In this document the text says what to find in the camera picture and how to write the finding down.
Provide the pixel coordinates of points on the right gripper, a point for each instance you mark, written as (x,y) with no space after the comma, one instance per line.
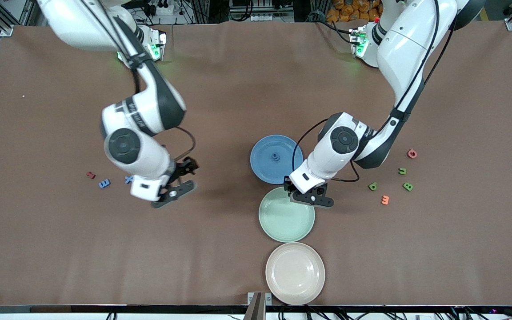
(185,168)

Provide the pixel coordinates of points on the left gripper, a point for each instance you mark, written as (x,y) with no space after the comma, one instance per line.
(287,187)

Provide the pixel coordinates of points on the blue foam digit nine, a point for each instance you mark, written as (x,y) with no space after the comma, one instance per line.
(275,157)

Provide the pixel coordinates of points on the green foam digit six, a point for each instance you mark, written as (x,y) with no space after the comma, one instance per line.
(370,186)

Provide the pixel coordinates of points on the blue foam letter m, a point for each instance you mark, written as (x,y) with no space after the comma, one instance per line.
(104,183)

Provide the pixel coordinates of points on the green foam letter B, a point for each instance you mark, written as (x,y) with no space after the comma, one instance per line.
(405,186)

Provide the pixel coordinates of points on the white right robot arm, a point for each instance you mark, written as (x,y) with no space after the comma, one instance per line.
(82,22)

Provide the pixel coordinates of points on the blue plate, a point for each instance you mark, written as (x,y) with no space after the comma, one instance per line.
(265,171)

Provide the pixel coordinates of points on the green plate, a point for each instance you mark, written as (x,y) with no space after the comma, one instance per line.
(282,220)

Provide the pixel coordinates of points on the beige pink plate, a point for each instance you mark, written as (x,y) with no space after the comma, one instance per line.
(295,273)

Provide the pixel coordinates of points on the orange foam letter E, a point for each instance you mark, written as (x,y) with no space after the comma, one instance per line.
(385,200)

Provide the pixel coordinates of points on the red foam letter G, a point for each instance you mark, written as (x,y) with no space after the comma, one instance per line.
(408,154)

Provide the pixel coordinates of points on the white power strip with plugs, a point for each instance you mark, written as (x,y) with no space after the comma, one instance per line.
(162,6)

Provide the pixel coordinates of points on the long white power strip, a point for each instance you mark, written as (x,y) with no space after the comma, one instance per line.
(262,18)

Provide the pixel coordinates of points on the orange mesh bag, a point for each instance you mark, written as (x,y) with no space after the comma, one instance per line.
(349,9)

